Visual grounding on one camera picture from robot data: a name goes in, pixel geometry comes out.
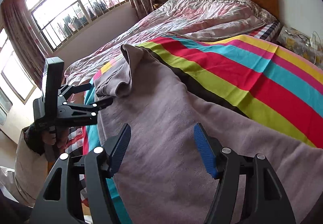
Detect lilac sweatpants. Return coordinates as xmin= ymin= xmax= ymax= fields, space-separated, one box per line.
xmin=95 ymin=45 xmax=322 ymax=223

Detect person's left hand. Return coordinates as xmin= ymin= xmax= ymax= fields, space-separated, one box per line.
xmin=42 ymin=127 xmax=69 ymax=151

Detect plaid checked bed sheet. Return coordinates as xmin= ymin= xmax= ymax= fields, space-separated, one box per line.
xmin=65 ymin=127 xmax=88 ymax=206

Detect rainbow striped blanket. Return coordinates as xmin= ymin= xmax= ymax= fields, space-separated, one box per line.
xmin=94 ymin=35 xmax=322 ymax=223

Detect floral pink quilt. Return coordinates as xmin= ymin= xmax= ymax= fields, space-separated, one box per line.
xmin=64 ymin=0 xmax=276 ymax=85

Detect floral covered nightstand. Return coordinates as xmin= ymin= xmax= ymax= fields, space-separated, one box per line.
xmin=277 ymin=26 xmax=322 ymax=69

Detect white power strip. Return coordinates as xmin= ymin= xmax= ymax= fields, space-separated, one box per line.
xmin=310 ymin=33 xmax=317 ymax=48

